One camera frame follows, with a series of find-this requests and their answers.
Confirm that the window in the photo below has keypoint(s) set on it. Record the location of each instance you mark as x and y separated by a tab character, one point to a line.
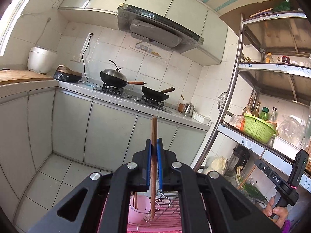
14	12

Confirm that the dark jar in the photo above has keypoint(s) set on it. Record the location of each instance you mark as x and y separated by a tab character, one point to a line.
285	59

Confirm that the pink plastic cup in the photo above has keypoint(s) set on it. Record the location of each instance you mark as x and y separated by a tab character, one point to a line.
139	208

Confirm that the black wok with lid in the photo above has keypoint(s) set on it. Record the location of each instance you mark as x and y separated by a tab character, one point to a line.
113	77

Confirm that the glass wall shelf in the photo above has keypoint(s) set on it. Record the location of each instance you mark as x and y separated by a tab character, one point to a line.
148	51

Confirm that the wooden cutting board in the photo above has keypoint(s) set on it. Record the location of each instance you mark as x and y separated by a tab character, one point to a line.
21	76

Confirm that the person's right hand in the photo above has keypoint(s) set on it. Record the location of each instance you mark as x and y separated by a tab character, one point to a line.
280	213

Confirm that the white rice cooker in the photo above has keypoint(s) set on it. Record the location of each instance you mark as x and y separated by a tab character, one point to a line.
41	59

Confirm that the brown pot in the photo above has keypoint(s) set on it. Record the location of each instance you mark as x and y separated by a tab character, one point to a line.
181	107

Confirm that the napa cabbage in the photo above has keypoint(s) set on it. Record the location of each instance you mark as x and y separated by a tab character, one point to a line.
216	165

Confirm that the metal mesh strainer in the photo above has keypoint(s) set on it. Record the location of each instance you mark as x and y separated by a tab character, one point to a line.
223	103

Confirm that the yellow liquid bottle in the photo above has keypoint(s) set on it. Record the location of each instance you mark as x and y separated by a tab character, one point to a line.
269	58

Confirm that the brown wooden chopstick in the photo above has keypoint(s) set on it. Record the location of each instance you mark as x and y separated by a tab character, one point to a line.
246	177
154	131

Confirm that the grey base cabinets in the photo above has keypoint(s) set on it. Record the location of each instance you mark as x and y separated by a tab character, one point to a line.
73	126

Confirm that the green cap bottle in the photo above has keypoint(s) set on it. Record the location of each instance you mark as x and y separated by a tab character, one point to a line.
264	114

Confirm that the brown glass bottle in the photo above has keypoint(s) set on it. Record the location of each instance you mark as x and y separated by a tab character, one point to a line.
256	109
247	108

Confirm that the white plastic container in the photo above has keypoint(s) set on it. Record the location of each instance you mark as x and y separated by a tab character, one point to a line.
286	144

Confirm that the steel kettle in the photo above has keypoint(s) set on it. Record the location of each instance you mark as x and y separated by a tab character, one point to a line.
188	110

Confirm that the clear bottle dark cap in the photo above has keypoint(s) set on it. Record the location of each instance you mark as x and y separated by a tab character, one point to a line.
273	119

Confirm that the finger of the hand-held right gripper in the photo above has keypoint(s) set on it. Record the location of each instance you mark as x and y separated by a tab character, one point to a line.
260	166

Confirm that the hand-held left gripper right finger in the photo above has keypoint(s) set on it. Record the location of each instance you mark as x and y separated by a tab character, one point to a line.
159	165

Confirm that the black blender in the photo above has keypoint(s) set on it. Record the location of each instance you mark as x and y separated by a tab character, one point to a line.
238	157

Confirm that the black electric cooker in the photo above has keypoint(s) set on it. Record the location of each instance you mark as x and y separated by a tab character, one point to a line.
66	74

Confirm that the metal storage shelf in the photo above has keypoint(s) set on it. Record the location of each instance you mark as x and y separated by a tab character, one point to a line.
267	68

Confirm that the range hood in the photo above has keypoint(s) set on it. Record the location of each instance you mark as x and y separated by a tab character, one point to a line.
158	26

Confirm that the black open wok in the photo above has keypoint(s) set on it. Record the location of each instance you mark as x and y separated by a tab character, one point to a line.
155	94

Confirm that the clear plastic bag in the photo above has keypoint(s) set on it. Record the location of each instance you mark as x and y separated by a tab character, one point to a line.
291	131

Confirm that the green onions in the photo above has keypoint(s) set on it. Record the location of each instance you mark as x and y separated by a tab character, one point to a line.
252	190

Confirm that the gas stove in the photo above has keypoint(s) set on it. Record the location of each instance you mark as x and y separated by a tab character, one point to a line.
131	94

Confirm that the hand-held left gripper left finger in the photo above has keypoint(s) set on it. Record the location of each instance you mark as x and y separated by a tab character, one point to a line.
147	165

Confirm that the white rectangular dish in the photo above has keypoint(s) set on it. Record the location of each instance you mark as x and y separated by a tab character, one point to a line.
200	117

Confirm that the green plastic basket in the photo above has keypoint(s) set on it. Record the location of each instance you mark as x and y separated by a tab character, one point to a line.
258	129

